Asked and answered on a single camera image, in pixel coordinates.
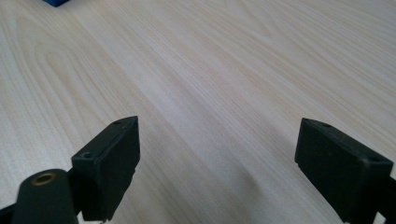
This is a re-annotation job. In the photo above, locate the blue block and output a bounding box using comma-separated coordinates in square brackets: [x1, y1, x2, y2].
[42, 0, 71, 8]

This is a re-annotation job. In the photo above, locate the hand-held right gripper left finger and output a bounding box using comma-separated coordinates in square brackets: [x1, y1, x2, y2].
[71, 116, 141, 222]

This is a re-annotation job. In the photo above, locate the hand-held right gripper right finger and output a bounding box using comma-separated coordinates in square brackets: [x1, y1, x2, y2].
[294, 117, 394, 224]

